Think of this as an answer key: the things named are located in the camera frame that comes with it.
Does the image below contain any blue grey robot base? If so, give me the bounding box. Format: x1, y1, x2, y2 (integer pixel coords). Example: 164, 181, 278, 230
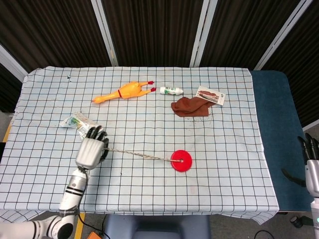
104, 214, 211, 239

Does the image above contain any braided beige rope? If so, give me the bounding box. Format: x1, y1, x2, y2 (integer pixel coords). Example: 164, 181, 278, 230
102, 147, 184, 164

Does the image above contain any blue padded table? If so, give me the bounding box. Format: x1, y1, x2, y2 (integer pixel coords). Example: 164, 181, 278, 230
250, 70, 312, 214

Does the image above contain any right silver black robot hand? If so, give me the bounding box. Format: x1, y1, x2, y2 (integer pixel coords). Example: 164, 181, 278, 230
281, 133, 319, 197

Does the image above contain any black device on floor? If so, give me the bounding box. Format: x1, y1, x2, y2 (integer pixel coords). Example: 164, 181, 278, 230
290, 215, 312, 229

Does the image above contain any white grid checked tablecloth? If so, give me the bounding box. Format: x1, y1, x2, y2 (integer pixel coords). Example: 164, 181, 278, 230
0, 66, 280, 226

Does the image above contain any printed picture card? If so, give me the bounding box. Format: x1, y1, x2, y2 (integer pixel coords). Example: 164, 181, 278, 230
196, 85, 226, 106

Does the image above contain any brown folded cloth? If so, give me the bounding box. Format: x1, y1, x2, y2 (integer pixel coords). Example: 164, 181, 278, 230
171, 96, 214, 118

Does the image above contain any black white folding screen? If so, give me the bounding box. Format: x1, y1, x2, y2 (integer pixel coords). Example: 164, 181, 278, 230
0, 0, 319, 130

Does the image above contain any crumpled silver snack packet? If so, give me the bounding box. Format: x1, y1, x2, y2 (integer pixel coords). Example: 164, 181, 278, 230
59, 112, 100, 140

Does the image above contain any red plastic disc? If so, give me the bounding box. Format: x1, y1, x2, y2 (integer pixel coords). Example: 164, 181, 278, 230
170, 149, 193, 173

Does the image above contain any yellow rubber chicken toy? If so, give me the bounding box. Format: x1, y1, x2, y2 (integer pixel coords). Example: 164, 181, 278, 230
91, 80, 157, 106

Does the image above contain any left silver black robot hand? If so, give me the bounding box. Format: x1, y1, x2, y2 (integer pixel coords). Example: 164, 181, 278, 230
75, 125, 110, 171

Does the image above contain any black floor cable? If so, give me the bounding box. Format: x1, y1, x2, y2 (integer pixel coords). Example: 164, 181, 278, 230
254, 230, 274, 239

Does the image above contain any white green small bottle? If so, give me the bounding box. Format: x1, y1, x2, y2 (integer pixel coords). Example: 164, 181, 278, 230
159, 86, 184, 96

